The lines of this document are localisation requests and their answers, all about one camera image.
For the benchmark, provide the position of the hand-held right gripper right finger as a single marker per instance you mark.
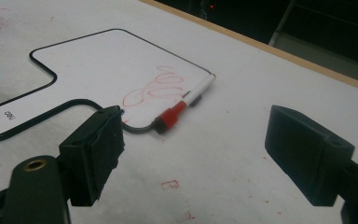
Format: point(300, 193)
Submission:
point(304, 155)

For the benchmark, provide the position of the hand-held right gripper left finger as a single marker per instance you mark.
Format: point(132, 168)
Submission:
point(90, 158)

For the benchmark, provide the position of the white paddle whiteboard black rim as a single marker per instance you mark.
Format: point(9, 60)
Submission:
point(105, 68)

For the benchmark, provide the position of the white marker with red cap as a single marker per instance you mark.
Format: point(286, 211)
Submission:
point(174, 115)

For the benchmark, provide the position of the white table cover sheet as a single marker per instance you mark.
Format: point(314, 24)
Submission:
point(230, 140)

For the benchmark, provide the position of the white metal desk frame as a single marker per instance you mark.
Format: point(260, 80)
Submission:
point(280, 22)

